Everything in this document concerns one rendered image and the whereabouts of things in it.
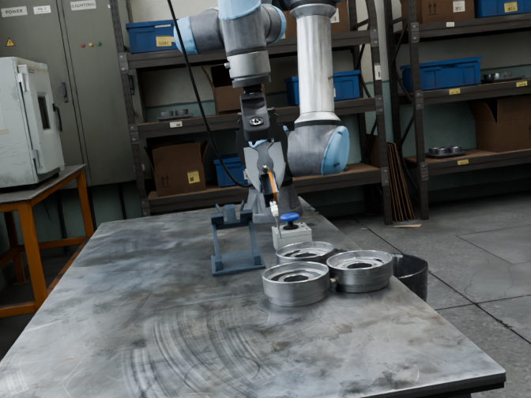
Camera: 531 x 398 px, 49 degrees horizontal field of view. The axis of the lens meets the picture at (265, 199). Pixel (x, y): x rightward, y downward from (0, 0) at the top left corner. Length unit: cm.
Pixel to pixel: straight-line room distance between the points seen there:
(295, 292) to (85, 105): 400
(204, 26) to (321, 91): 38
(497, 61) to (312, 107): 428
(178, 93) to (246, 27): 390
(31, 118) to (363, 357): 257
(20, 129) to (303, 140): 193
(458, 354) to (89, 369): 45
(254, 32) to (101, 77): 372
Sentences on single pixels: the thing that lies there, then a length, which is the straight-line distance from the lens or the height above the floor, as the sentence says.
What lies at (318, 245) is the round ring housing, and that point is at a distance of 109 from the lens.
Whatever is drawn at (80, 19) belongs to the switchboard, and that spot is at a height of 182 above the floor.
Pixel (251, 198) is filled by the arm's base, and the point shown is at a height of 86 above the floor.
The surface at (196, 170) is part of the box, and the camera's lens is 447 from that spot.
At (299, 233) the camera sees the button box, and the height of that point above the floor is 84.
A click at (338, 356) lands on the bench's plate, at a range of 74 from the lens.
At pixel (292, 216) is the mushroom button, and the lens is 118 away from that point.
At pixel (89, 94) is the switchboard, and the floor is 127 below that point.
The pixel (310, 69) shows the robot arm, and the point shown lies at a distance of 146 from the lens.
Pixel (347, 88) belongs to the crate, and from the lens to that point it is 461.
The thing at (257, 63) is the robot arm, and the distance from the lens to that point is 107.
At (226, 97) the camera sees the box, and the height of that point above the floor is 113.
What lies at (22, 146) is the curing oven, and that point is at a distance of 311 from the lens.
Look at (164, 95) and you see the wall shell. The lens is 496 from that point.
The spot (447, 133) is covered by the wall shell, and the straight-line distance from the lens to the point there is 544.
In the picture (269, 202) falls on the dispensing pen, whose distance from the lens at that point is 109.
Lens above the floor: 112
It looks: 10 degrees down
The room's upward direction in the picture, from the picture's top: 6 degrees counter-clockwise
